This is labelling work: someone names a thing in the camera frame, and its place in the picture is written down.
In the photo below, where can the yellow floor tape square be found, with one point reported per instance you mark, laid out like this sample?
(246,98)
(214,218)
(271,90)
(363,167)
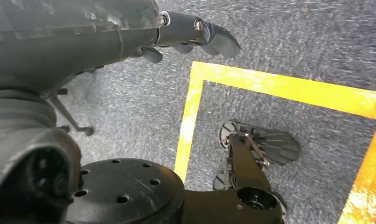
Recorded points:
(268,85)

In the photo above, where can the black swivel chair base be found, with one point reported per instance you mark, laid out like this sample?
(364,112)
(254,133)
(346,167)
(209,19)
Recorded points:
(67,116)

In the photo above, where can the black round robot hip joint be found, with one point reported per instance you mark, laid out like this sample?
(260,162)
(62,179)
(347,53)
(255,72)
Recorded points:
(129,188)

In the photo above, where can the robot left hand grey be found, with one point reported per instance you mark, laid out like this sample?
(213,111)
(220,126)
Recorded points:
(67,46)

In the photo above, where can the robot left arm ribbed sleeve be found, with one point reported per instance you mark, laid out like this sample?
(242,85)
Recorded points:
(21,114)

